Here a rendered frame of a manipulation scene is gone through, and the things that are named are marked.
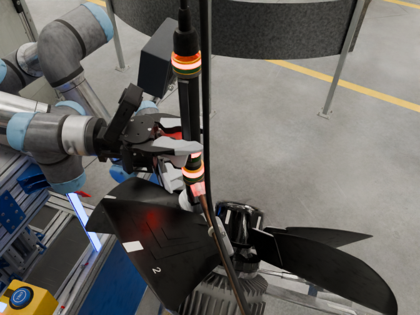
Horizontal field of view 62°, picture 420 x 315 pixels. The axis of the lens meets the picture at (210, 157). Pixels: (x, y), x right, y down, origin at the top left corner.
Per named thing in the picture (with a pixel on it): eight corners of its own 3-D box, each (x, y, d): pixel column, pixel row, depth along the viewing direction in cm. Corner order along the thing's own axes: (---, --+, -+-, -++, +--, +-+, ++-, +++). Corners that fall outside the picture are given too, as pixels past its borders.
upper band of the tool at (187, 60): (205, 77, 51) (205, 59, 49) (177, 82, 50) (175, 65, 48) (197, 61, 54) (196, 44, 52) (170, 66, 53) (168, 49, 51)
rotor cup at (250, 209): (260, 260, 88) (272, 210, 88) (257, 276, 74) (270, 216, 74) (205, 245, 91) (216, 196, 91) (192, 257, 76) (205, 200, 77)
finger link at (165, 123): (209, 139, 69) (162, 140, 68) (208, 115, 64) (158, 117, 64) (209, 150, 67) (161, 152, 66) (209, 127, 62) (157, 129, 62)
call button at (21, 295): (24, 309, 82) (20, 306, 80) (9, 304, 82) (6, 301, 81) (34, 292, 84) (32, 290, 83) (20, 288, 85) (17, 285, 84)
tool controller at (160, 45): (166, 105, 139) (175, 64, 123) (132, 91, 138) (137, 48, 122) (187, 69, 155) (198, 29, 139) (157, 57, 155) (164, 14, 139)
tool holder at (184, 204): (218, 217, 74) (219, 190, 67) (186, 226, 73) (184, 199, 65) (205, 185, 80) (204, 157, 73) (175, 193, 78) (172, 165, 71)
